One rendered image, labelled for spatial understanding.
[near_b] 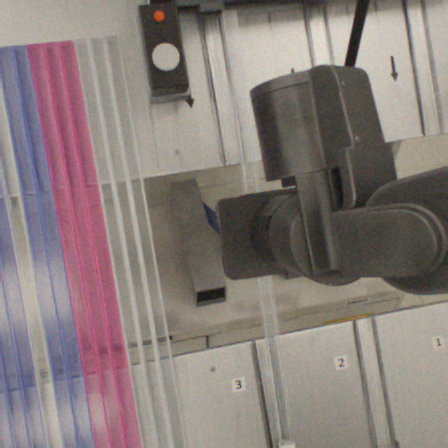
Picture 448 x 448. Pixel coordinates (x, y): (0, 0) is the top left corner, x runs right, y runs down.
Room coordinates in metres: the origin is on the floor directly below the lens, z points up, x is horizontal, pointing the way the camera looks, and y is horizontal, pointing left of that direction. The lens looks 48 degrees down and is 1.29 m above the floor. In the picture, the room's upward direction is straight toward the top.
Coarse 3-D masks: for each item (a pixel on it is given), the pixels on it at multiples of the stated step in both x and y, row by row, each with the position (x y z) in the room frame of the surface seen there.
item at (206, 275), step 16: (176, 192) 0.66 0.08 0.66; (192, 192) 0.66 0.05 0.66; (176, 208) 0.62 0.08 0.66; (192, 208) 0.62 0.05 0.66; (208, 208) 0.64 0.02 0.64; (192, 224) 0.58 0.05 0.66; (208, 224) 0.58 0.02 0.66; (192, 240) 0.54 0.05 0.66; (208, 240) 0.54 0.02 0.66; (192, 256) 0.51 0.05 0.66; (208, 256) 0.51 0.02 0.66; (192, 272) 0.47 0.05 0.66; (208, 272) 0.47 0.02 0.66; (288, 272) 0.49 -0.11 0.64; (208, 288) 0.44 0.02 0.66; (224, 288) 0.45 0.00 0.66
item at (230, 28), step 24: (240, 48) 0.44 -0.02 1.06; (240, 72) 0.43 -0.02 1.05; (240, 96) 0.41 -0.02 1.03; (240, 120) 0.39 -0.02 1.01; (240, 144) 0.38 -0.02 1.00; (264, 288) 0.28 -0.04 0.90; (264, 312) 0.26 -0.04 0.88; (264, 336) 0.25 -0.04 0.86; (288, 408) 0.19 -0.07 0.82; (288, 432) 0.18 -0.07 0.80
